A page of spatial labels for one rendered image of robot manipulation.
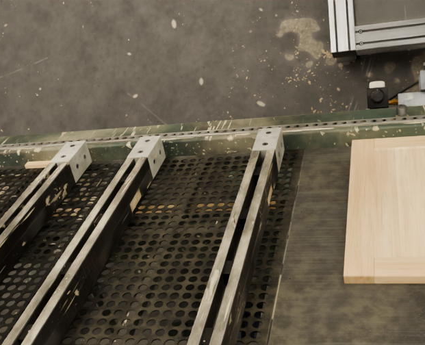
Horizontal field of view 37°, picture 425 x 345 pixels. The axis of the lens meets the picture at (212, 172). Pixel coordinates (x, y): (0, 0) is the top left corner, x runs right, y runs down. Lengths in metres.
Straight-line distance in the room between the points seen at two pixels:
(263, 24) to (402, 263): 1.68
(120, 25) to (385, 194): 1.78
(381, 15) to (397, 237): 1.30
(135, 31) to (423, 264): 1.97
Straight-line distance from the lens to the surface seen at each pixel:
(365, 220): 1.40
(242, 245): 1.28
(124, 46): 2.93
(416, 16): 2.49
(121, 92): 2.90
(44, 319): 1.25
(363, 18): 2.50
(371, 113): 1.79
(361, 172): 1.57
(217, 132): 1.79
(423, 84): 1.88
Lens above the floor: 2.61
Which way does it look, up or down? 74 degrees down
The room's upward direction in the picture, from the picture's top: 81 degrees counter-clockwise
